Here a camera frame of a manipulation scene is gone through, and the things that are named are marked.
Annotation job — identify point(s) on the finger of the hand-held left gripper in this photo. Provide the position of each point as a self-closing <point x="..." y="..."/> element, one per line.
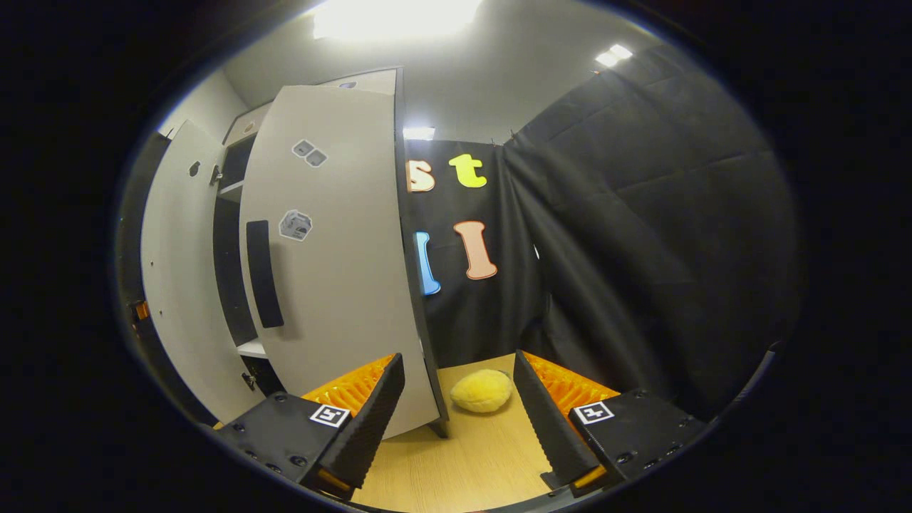
<point x="142" y="311"/>

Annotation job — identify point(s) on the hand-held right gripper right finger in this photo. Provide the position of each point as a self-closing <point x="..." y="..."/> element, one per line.
<point x="545" y="420"/>

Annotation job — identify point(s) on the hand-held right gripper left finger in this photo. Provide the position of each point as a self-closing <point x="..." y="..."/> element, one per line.
<point x="374" y="420"/>

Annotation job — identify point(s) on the white cabinet door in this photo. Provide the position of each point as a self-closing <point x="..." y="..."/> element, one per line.
<point x="178" y="271"/>
<point x="342" y="285"/>

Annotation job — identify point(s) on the white shoe cabinet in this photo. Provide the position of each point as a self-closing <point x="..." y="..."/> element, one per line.
<point x="231" y="271"/>

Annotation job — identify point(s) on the yellow plush toy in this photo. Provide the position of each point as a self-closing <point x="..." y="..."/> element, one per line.
<point x="482" y="390"/>

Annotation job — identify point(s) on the black backdrop cloth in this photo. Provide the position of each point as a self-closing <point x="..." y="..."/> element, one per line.
<point x="641" y="249"/>

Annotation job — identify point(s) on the small ceiling light panel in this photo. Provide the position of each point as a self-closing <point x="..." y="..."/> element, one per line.
<point x="613" y="55"/>
<point x="419" y="133"/>

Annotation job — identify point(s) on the large ceiling light panel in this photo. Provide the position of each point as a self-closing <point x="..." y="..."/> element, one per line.
<point x="399" y="18"/>

